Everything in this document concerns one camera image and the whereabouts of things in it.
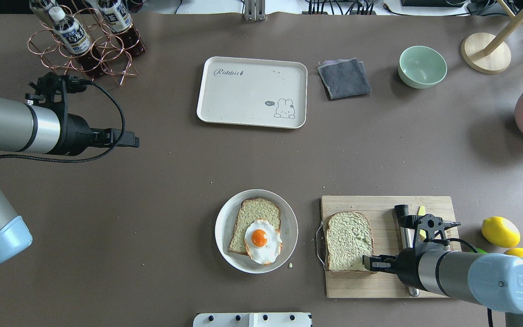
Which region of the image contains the yellow lemon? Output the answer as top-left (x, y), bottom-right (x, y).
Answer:
top-left (481, 217), bottom-right (521, 248)
top-left (504, 247), bottom-right (523, 258)

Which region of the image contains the yellow plastic knife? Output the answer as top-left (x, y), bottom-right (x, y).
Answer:
top-left (417, 205), bottom-right (427, 241)

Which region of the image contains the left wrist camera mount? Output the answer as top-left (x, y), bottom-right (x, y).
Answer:
top-left (25, 72), bottom-right (92, 116)

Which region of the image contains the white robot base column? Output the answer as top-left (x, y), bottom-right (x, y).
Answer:
top-left (193, 312), bottom-right (313, 327)

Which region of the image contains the green bowl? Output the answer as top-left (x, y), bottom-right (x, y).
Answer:
top-left (398, 45), bottom-right (448, 89)

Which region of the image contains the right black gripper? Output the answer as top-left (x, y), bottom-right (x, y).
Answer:
top-left (362, 248), bottom-right (422, 288)

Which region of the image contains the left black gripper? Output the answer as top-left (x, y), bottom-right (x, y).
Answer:
top-left (53, 114), bottom-right (140, 157)

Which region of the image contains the tea bottle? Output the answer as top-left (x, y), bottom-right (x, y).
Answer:
top-left (29, 0), bottom-right (58, 28)
top-left (98, 0), bottom-right (133, 33)
top-left (48, 6), bottom-right (92, 55)

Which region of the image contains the wooden cutting board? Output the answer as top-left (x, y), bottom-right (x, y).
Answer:
top-left (321, 195), bottom-right (456, 300)

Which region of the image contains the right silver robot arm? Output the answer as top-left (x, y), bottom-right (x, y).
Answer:
top-left (362, 248), bottom-right (523, 327)

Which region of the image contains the bread slice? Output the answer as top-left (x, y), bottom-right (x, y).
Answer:
top-left (326, 211), bottom-right (374, 273)
top-left (227, 198), bottom-right (281, 255)

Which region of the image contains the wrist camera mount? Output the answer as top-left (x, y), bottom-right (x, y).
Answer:
top-left (25, 72), bottom-right (92, 116)
top-left (398, 213), bottom-right (461, 254)

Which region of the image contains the wooden mug tree stand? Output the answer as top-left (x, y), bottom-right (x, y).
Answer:
top-left (460, 0), bottom-right (523, 74)

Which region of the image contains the cream rabbit tray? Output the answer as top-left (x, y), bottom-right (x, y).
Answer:
top-left (196, 56), bottom-right (308, 129)

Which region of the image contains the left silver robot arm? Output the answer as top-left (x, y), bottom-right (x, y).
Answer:
top-left (0, 87), bottom-right (140, 264)

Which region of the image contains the copper wire bottle rack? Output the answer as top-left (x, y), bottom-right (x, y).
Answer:
top-left (28, 0), bottom-right (146, 85)

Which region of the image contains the white round plate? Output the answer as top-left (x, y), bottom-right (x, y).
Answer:
top-left (215, 189), bottom-right (298, 274)

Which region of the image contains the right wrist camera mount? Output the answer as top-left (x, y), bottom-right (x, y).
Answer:
top-left (398, 213), bottom-right (461, 254)

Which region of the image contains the fried egg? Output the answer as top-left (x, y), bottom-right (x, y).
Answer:
top-left (244, 219), bottom-right (283, 265)

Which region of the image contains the grey folded cloth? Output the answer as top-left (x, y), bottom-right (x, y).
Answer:
top-left (317, 58), bottom-right (371, 100)

